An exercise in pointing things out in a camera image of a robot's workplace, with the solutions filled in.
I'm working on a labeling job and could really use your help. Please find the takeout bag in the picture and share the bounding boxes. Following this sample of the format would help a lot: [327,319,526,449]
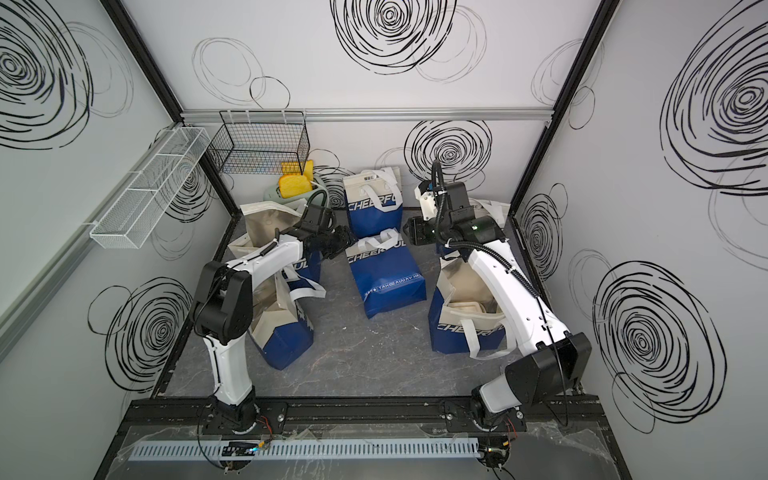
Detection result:
[469,198,510,229]
[248,267,326,370]
[343,167,403,238]
[428,256,517,361]
[227,200,322,288]
[345,229,427,319]

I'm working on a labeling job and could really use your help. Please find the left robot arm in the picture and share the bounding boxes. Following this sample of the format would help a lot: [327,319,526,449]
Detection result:
[192,191,357,432]

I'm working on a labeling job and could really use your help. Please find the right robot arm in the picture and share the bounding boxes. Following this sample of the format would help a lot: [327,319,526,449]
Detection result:
[405,161,592,429]

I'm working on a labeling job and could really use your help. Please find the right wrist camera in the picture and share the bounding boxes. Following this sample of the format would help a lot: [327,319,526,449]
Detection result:
[414,180,446,222]

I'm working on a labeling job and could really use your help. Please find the black wire basket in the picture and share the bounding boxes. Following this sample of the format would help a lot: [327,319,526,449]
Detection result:
[208,110,310,175]

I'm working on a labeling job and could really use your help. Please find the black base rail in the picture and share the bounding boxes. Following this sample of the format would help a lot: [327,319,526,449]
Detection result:
[118,395,603,435]

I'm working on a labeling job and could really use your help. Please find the white wire shelf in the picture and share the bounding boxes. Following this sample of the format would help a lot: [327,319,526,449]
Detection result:
[89,126,210,249]

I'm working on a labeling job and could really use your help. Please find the grey cable duct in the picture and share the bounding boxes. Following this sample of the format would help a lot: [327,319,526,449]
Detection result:
[128,438,481,464]

